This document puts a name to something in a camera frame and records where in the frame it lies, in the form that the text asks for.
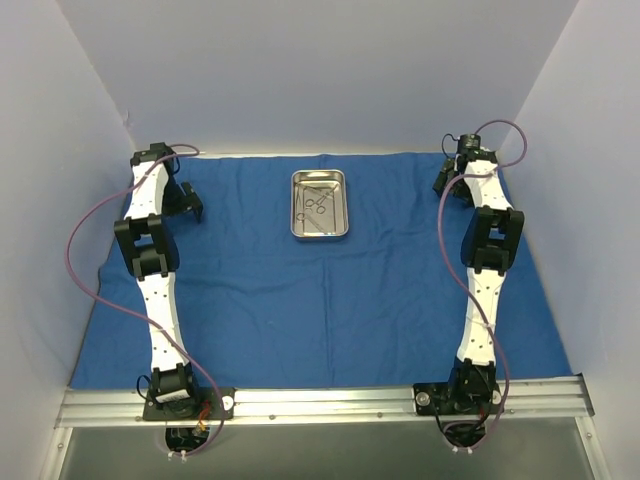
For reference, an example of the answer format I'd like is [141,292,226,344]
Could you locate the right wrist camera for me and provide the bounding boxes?
[456,134,487,158]

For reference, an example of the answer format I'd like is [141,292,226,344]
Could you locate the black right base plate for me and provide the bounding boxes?
[412,382,502,417]

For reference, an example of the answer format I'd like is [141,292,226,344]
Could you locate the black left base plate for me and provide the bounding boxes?
[142,387,237,422]

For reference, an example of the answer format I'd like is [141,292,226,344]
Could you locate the steel forceps lower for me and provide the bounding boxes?
[294,189,326,222]

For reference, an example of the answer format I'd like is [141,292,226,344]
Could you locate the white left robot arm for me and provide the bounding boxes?
[114,143,458,419]

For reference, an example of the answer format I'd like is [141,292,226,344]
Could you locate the aluminium front rail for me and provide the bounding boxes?
[55,376,595,428]

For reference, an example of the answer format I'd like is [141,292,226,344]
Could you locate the steel forceps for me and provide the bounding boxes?
[294,189,326,222]
[303,187,336,215]

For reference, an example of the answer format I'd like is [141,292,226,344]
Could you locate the stainless steel instrument tray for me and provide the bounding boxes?
[290,169,349,241]

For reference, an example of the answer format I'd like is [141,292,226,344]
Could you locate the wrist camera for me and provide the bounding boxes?
[142,142,174,162]
[456,134,487,158]

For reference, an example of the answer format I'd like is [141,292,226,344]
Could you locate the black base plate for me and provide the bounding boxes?
[412,382,502,417]
[142,387,237,422]

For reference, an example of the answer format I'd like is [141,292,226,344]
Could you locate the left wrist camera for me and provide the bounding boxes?
[142,142,174,162]

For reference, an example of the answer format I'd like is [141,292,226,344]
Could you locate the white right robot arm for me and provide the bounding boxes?
[434,147,525,413]

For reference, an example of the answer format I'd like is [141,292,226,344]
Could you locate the steel forceps upper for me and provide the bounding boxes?
[303,187,336,215]

